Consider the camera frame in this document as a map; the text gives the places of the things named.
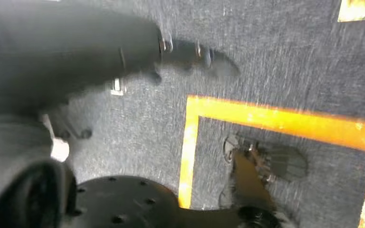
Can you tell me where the small clear plastic piece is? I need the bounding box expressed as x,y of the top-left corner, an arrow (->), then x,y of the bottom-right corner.
110,78 -> 127,97

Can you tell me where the black perforated robot plate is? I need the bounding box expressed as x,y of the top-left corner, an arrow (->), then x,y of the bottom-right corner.
61,175 -> 297,228

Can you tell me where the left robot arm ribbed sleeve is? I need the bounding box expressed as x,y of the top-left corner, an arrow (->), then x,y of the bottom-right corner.
0,114 -> 77,228

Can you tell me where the yellowish card on floor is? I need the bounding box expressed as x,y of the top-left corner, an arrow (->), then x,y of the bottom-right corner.
337,0 -> 365,23

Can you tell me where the yellow floor tape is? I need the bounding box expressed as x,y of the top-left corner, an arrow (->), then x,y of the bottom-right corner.
177,95 -> 365,228

